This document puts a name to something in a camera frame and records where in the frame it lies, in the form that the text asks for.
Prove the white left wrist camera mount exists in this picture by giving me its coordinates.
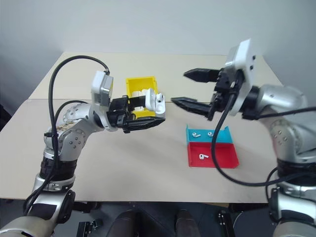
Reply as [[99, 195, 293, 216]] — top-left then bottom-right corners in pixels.
[[90, 71, 115, 107]]

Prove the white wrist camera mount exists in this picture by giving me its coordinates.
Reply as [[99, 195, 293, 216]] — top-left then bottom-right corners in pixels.
[[90, 71, 115, 107], [226, 39, 257, 117]]

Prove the yellow plastic bin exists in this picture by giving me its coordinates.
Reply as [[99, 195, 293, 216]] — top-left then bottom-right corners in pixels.
[[125, 76, 158, 118]]

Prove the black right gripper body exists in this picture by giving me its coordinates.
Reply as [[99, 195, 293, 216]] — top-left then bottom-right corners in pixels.
[[207, 67, 244, 121]]

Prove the black metal bracket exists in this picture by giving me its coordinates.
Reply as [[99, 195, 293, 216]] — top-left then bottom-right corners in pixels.
[[217, 211, 235, 237], [78, 219, 103, 237]]

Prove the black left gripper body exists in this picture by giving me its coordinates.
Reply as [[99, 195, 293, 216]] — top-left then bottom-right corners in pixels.
[[106, 97, 136, 134]]

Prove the red plastic tray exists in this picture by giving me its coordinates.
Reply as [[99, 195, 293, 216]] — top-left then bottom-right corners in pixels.
[[187, 142, 240, 169]]

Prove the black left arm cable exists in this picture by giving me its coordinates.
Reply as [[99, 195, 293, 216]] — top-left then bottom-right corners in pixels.
[[23, 55, 111, 218]]

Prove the white case in yellow bin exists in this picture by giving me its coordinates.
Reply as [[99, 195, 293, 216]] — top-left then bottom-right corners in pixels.
[[131, 89, 149, 112]]

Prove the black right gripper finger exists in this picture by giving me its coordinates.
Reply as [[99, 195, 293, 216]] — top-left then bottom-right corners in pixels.
[[171, 96, 214, 117], [183, 68, 220, 83]]

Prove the blue plastic tray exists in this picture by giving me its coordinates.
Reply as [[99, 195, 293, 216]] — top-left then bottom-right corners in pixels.
[[185, 125, 235, 144]]

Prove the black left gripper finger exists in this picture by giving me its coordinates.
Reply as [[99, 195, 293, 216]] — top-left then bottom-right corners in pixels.
[[127, 95, 149, 109], [122, 116, 166, 134]]

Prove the white earbud case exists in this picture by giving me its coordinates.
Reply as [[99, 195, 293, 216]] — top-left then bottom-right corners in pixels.
[[144, 88, 166, 119]]

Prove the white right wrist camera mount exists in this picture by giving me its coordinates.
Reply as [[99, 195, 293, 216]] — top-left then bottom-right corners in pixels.
[[226, 39, 257, 117]]

